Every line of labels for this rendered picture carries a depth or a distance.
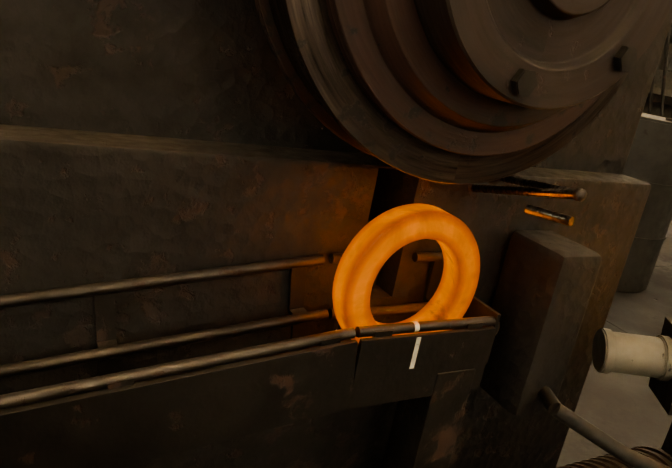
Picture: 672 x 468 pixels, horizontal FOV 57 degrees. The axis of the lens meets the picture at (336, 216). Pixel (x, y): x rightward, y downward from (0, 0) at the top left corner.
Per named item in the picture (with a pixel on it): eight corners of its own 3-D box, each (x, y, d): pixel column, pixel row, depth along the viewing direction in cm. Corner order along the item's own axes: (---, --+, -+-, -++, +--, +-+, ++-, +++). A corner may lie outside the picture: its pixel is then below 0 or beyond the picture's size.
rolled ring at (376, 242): (498, 213, 71) (480, 204, 74) (363, 209, 62) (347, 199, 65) (460, 353, 77) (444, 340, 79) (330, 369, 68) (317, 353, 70)
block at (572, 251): (464, 377, 91) (506, 225, 84) (504, 371, 95) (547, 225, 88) (514, 421, 82) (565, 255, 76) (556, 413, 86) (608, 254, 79)
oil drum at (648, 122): (514, 250, 353) (559, 95, 328) (585, 250, 382) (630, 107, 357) (598, 296, 304) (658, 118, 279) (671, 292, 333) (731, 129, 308)
